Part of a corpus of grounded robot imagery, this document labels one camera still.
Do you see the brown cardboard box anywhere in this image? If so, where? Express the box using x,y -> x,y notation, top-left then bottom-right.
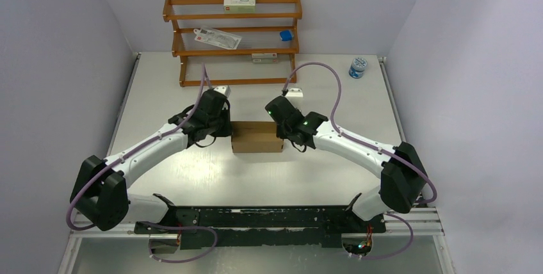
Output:
231,121 -> 284,154

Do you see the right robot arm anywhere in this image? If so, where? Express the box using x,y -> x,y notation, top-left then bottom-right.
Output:
265,95 -> 427,232

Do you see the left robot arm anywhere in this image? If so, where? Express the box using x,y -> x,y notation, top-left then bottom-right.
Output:
69,86 -> 232,233

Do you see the grey box lower shelf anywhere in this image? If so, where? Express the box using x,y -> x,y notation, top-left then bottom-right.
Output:
251,52 -> 279,64

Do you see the white green box top shelf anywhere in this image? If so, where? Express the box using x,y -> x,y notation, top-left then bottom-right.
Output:
223,0 -> 256,13

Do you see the flat plastic blister package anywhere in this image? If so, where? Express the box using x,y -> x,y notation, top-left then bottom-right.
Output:
193,27 -> 243,50

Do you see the wooden three-tier shelf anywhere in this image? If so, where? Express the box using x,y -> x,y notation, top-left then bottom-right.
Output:
162,0 -> 302,87

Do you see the small blue object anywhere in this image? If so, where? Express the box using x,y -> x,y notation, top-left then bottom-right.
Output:
279,30 -> 295,42

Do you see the blue white round jar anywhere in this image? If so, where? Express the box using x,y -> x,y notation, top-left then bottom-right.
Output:
348,56 -> 368,79

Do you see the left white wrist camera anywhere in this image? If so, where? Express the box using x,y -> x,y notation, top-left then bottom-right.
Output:
213,85 -> 231,98

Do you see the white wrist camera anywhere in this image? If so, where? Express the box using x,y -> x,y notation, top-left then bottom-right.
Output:
213,85 -> 231,98
282,88 -> 304,99

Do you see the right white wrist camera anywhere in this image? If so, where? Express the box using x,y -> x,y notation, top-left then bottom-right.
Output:
282,88 -> 304,99

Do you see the black base frame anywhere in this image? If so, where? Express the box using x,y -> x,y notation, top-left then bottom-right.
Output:
134,200 -> 386,250

